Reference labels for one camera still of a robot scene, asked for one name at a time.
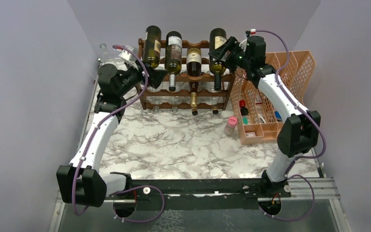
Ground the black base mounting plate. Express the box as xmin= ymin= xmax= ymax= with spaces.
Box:
xmin=111 ymin=178 xmax=291 ymax=211

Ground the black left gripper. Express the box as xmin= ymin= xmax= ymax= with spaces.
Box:
xmin=116 ymin=59 xmax=168 ymax=97

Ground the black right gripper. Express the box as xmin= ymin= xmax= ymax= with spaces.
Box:
xmin=209 ymin=36 xmax=252 ymax=72

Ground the green wine bottle far left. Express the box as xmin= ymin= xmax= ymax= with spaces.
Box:
xmin=143 ymin=25 xmax=161 ymax=68

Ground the orange plastic file organizer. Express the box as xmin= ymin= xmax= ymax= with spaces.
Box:
xmin=230 ymin=50 xmax=315 ymax=145

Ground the green wine bottle cream label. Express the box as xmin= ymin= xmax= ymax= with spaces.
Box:
xmin=209 ymin=28 xmax=227 ymax=91

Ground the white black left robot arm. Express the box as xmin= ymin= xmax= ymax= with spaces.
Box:
xmin=56 ymin=63 xmax=168 ymax=207

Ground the brown wooden wine rack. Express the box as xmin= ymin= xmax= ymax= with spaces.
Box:
xmin=140 ymin=40 xmax=236 ymax=110

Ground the aluminium frame rail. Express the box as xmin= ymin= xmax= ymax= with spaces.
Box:
xmin=48 ymin=58 xmax=353 ymax=232

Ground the clear glass bottle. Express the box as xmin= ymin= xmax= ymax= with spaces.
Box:
xmin=99 ymin=43 xmax=118 ymax=68

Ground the green wine bottle white label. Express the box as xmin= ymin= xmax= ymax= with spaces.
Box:
xmin=165 ymin=31 xmax=183 ymax=92

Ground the pink capped small bottle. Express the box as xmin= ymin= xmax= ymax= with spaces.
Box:
xmin=224 ymin=116 xmax=238 ymax=136

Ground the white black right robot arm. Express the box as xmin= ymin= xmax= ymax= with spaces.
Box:
xmin=209 ymin=35 xmax=321 ymax=197

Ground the clear bottle in lower rack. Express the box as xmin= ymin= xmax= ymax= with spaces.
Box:
xmin=210 ymin=96 xmax=220 ymax=115

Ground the dark bottle gold foil neck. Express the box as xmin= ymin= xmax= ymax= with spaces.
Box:
xmin=186 ymin=48 xmax=202 ymax=116

